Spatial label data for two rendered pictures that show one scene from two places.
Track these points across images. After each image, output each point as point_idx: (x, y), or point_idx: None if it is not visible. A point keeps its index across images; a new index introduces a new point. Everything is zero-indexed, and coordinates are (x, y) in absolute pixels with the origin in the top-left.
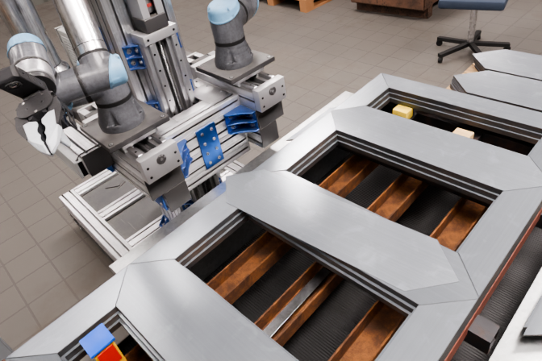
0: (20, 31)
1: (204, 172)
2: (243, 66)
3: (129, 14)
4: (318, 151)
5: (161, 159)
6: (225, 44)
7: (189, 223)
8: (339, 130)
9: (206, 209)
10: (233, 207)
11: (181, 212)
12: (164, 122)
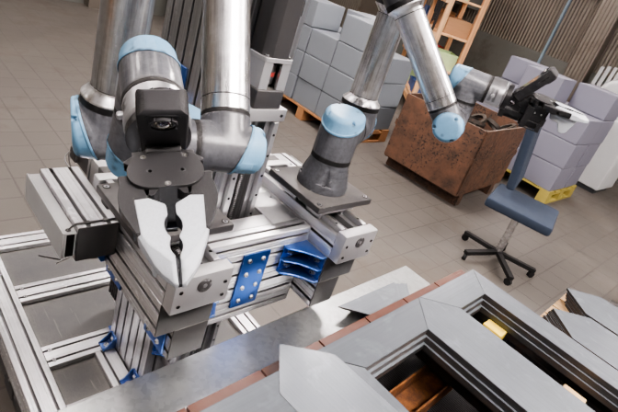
0: (118, 28)
1: (223, 311)
2: (335, 196)
3: None
4: (403, 351)
5: (205, 285)
6: (327, 161)
7: (218, 411)
8: (431, 332)
9: (248, 394)
10: (290, 406)
11: (176, 361)
12: (223, 232)
